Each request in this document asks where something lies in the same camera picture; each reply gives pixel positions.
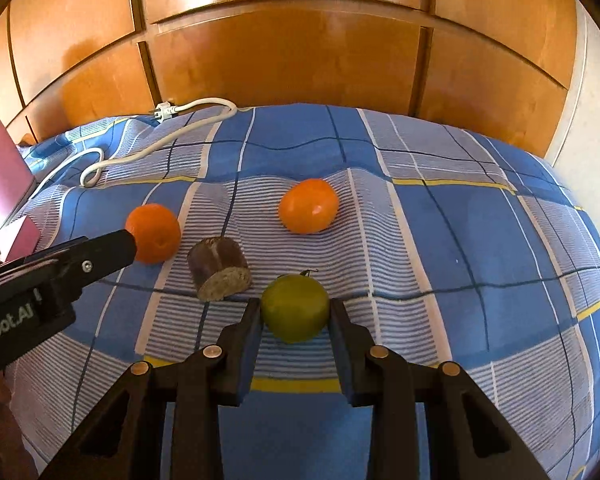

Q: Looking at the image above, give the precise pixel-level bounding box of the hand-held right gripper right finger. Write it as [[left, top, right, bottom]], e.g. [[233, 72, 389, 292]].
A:
[[329, 297, 553, 480]]

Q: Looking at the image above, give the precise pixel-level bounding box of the wooden wardrobe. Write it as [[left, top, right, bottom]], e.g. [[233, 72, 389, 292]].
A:
[[0, 0, 581, 161]]

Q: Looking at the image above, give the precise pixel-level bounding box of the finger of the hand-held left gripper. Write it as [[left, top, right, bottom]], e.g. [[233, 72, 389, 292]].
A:
[[22, 230, 139, 293]]

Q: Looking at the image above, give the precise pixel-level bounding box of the orange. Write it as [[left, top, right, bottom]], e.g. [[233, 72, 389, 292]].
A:
[[125, 203, 182, 265], [278, 178, 340, 235]]

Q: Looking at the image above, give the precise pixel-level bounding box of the white power cord with plug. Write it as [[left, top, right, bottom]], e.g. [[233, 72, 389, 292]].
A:
[[30, 97, 238, 201]]

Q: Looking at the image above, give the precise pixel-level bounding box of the piece of brown bread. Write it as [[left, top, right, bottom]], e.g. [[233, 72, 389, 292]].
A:
[[187, 238, 252, 303]]

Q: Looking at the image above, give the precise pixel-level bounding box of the blue checked tablecloth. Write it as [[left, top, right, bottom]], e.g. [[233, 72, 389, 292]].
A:
[[5, 102, 600, 480]]

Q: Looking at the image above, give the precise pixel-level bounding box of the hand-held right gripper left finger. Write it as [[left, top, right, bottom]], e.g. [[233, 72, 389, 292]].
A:
[[39, 298, 265, 480]]

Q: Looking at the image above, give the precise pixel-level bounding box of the green tomato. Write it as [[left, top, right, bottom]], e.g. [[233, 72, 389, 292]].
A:
[[260, 269, 331, 345]]

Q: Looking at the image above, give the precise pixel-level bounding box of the pink electric kettle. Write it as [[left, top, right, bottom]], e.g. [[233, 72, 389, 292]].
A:
[[0, 96, 37, 235]]

